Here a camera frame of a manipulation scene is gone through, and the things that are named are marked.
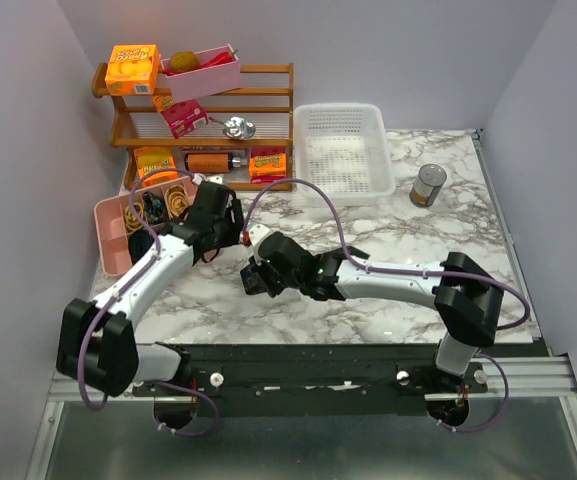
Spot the rolled dark blue tie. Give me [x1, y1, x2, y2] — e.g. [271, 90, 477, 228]
[142, 192, 167, 225]

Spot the orange Scrub Mommy box bottom right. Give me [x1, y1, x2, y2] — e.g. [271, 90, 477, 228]
[248, 147, 287, 184]

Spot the orange scrub daddy box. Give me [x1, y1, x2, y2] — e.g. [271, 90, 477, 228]
[105, 44, 161, 96]
[134, 147, 179, 188]

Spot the orange Scrub Daddy box top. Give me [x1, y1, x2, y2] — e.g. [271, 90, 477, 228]
[105, 44, 161, 96]

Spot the pink divided organizer box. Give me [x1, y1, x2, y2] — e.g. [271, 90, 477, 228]
[94, 177, 198, 277]

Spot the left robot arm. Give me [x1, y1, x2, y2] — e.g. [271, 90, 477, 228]
[56, 181, 244, 397]

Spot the dark green nature-print tie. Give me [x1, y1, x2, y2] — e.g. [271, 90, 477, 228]
[240, 266, 267, 296]

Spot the metal tin can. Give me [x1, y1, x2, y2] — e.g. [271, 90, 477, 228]
[409, 164, 447, 208]

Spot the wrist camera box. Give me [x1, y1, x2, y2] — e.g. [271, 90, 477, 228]
[244, 224, 272, 247]
[191, 173, 224, 186]

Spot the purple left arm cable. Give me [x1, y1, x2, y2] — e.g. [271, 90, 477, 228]
[77, 172, 222, 439]

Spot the wooden shelf rack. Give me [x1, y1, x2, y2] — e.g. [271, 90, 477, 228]
[109, 63, 294, 189]

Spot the pink rectangular tray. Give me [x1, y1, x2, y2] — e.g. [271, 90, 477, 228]
[157, 44, 243, 102]

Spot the pink sponge box middle shelf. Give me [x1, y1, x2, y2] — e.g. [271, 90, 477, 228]
[152, 95, 209, 139]

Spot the silver metal scoop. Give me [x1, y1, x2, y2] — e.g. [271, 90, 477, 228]
[209, 116, 256, 140]

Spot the brown round sponge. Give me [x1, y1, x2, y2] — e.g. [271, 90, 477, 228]
[169, 51, 200, 73]

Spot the orange Scrub Daddy box bottom left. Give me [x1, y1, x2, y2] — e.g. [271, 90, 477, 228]
[134, 147, 179, 188]

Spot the rolled blue striped tie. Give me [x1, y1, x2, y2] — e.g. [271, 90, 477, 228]
[128, 229, 154, 264]

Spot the orange cylindrical bottle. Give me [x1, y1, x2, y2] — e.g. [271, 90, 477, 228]
[184, 152, 248, 174]

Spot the rolled gold tie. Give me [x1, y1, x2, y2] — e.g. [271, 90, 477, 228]
[164, 185, 191, 218]

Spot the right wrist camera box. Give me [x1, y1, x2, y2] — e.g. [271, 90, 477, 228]
[244, 224, 272, 247]

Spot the red chili pepper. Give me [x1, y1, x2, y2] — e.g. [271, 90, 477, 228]
[160, 49, 238, 76]

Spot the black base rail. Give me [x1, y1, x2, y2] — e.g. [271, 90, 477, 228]
[67, 342, 577, 419]

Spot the white plastic basket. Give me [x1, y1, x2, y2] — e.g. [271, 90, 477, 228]
[293, 103, 396, 206]

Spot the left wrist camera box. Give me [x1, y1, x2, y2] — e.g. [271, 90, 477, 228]
[191, 173, 224, 186]

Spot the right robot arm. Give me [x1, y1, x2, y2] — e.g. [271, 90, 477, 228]
[240, 225, 504, 392]

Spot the rolled yellow tie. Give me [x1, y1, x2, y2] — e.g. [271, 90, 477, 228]
[123, 201, 145, 234]

